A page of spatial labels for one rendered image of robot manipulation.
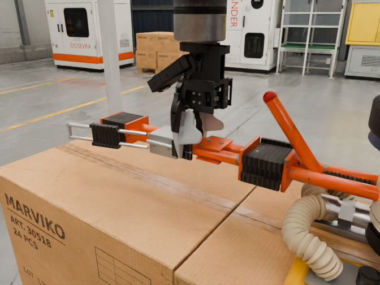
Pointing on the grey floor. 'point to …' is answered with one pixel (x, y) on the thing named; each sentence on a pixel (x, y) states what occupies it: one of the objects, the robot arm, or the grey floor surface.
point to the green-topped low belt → (296, 50)
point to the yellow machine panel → (363, 40)
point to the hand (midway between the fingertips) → (189, 145)
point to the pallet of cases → (156, 51)
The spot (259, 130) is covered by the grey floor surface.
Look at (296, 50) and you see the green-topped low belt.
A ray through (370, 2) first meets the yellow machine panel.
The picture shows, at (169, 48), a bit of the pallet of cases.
